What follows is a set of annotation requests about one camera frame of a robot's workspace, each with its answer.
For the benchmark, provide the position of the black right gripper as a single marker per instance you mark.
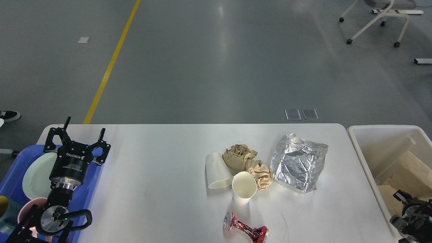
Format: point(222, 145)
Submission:
point(416, 218)

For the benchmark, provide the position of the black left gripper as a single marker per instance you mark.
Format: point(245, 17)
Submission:
point(73, 158)

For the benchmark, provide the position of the brown paper bag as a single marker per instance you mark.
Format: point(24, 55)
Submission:
point(412, 176)

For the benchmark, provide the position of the light green plate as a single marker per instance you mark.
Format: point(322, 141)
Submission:
point(36, 182)

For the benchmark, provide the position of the pink mug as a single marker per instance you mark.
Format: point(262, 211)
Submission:
point(40, 201)

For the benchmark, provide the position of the dark teal mug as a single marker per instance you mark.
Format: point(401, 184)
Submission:
point(9, 211)

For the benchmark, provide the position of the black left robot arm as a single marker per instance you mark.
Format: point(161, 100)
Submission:
point(55, 218)

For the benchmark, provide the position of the beige plastic bin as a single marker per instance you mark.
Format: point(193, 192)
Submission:
point(379, 146)

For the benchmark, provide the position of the white chair base left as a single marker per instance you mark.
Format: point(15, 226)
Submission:
point(12, 153)

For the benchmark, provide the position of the blue plastic tray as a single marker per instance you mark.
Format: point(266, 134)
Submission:
point(11, 185)

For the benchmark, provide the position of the person in jeans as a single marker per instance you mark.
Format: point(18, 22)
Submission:
point(9, 116)

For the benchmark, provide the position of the aluminium foil tray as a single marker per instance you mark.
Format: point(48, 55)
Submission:
point(297, 163)

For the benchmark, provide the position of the right floor outlet cover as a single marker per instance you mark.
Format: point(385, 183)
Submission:
point(310, 114)

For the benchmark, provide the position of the floor outlet cover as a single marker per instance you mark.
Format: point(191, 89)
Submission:
point(293, 114)
point(310, 114)

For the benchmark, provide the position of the crushed red can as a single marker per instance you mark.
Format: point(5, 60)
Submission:
point(257, 235)

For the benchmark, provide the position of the left floor outlet cover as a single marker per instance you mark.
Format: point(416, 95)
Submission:
point(293, 114)

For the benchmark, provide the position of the tipped white paper cup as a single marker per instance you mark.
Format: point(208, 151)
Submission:
point(217, 172)

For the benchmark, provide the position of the white table foot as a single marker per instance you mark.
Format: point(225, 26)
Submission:
point(423, 61)

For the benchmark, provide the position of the upright white paper cup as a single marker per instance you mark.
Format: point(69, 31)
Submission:
point(244, 188)

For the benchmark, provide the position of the crumpled brown paper ball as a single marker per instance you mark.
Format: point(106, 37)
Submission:
point(237, 156)

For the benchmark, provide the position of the white office chair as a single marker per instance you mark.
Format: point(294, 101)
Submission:
point(384, 9)

